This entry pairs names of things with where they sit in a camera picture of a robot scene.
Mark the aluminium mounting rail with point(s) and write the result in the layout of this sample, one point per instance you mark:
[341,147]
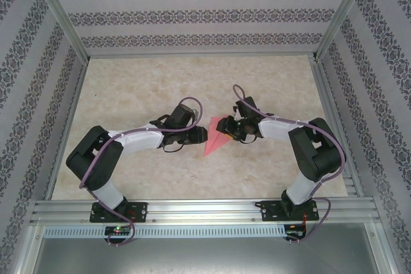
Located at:
[202,210]

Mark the pink cloth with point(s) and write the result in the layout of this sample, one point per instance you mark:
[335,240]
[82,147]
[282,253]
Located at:
[213,136]

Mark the wide aluminium side rail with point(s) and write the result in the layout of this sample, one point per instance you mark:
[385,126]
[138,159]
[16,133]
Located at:
[330,110]

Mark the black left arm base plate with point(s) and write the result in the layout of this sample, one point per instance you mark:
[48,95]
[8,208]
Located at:
[139,213]

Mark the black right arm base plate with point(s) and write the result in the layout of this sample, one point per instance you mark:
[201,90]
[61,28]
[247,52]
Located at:
[268,211]

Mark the slanted aluminium frame post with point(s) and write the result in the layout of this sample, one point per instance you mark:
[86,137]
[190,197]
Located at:
[343,11]
[61,14]

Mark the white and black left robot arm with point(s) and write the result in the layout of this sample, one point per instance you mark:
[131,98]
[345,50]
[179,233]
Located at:
[107,195]

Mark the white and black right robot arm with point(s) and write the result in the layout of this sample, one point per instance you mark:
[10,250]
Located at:
[302,190]

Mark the narrow aluminium side rail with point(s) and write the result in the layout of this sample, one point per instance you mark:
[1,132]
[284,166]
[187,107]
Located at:
[65,133]

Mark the aluminium frame leg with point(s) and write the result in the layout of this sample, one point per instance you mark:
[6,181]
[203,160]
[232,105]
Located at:
[28,254]
[387,254]

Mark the thin aluminium back bar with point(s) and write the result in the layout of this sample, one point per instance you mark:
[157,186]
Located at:
[199,54]

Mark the grey metal panel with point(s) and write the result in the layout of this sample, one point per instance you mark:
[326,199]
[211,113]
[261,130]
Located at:
[205,258]

